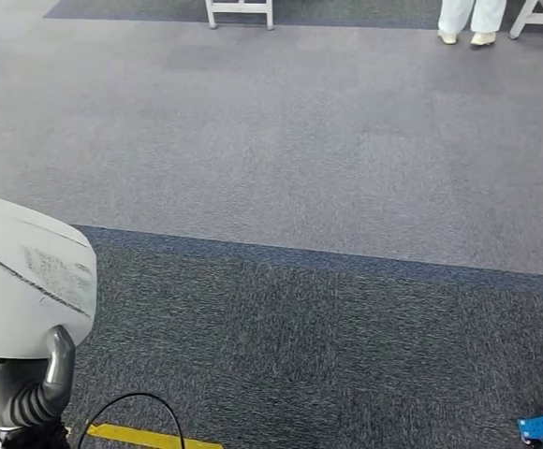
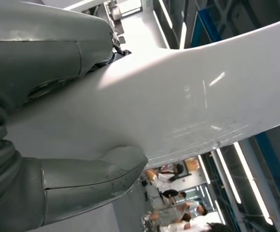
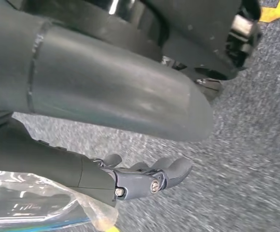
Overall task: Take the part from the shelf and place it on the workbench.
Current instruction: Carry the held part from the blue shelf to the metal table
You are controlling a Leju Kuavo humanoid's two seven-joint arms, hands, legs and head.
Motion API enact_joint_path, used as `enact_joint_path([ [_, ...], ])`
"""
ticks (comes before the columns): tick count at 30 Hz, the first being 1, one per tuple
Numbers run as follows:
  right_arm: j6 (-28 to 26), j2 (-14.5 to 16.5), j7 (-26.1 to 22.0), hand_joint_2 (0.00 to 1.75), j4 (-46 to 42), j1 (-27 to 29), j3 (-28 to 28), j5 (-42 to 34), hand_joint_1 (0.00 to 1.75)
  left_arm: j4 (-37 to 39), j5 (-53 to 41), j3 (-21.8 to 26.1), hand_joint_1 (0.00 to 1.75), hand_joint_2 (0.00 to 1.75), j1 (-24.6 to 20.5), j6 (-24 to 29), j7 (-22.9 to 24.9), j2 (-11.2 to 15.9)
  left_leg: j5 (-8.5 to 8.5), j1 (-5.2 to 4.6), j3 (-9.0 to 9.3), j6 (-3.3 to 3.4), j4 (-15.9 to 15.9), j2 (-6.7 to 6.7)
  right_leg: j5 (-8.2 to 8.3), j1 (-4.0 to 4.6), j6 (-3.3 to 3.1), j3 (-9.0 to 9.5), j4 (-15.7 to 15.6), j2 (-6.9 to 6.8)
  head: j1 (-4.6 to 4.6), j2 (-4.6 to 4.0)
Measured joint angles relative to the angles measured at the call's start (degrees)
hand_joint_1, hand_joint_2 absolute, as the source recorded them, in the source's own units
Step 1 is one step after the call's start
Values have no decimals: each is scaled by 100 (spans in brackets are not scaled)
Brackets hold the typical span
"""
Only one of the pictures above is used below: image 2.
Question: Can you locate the white ceiling panel fixture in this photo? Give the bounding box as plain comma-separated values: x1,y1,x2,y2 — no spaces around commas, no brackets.
112,0,143,20

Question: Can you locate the person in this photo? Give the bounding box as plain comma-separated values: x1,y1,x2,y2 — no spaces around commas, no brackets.
146,163,184,189
145,202,208,225
161,189,186,205

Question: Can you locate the white ceiling light strip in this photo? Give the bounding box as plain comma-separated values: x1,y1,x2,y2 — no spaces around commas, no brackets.
234,142,273,226
216,148,242,204
179,21,187,49
198,155,211,185
158,0,173,29

